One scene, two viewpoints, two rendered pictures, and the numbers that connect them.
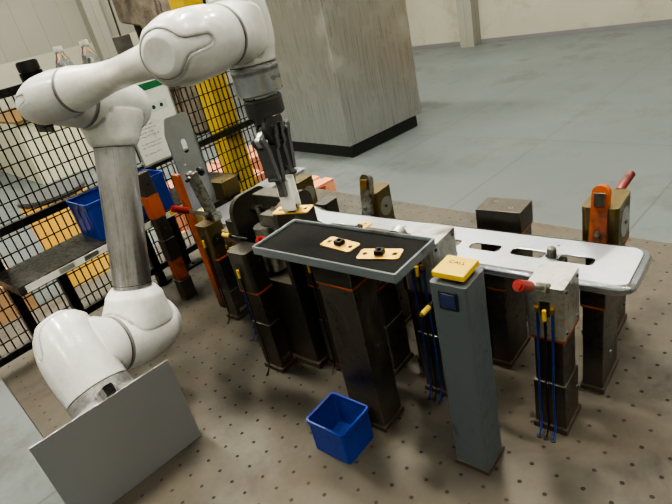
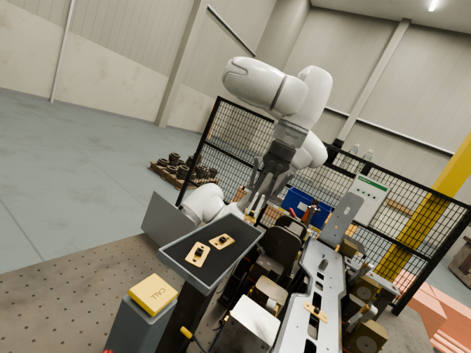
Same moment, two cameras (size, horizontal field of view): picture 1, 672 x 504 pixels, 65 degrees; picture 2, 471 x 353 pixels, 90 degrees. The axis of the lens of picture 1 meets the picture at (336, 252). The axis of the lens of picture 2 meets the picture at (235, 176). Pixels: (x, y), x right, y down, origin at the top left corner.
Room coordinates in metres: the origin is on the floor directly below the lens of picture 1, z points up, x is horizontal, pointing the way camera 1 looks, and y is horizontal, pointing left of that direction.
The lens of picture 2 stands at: (0.67, -0.51, 1.49)
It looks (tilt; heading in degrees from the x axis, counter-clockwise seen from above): 14 degrees down; 64
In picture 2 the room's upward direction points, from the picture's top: 24 degrees clockwise
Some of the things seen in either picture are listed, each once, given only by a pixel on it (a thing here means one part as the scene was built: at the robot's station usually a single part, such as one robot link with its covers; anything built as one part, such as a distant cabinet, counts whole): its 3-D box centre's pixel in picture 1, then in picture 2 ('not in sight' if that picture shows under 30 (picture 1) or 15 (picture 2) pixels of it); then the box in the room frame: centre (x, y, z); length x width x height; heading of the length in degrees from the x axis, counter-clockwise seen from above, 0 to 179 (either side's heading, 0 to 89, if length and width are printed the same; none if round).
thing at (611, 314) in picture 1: (600, 323); not in sight; (0.91, -0.53, 0.84); 0.12 x 0.05 x 0.29; 135
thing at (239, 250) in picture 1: (259, 312); (239, 266); (1.23, 0.24, 0.89); 0.09 x 0.08 x 0.38; 135
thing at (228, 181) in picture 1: (236, 220); (336, 267); (1.97, 0.35, 0.88); 0.08 x 0.08 x 0.36; 45
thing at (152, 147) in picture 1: (152, 120); (362, 199); (2.14, 0.57, 1.30); 0.23 x 0.02 x 0.31; 135
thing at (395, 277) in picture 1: (337, 246); (221, 241); (0.95, -0.01, 1.16); 0.37 x 0.14 x 0.02; 45
